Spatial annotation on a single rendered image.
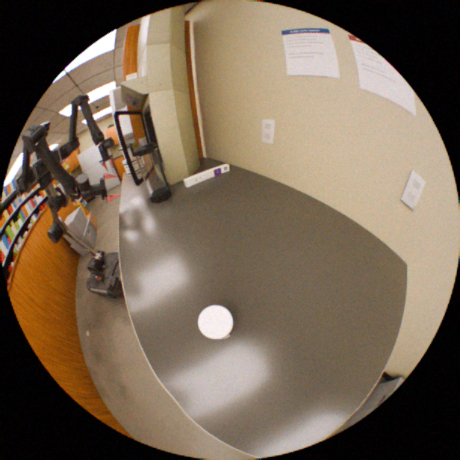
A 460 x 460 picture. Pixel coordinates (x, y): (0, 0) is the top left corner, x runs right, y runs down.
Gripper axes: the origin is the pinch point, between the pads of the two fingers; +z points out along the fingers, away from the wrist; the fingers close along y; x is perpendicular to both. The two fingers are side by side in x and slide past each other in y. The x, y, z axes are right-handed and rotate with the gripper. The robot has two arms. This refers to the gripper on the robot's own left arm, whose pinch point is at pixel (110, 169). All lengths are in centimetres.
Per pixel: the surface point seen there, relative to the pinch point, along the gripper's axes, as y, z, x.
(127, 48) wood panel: 26, -90, -9
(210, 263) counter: 25, 16, -98
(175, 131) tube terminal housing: 41, -9, -46
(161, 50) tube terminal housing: 40, -56, -46
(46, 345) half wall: -163, 53, -67
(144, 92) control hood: 31, -32, -46
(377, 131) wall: 75, -17, -116
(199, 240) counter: 26, 16, -90
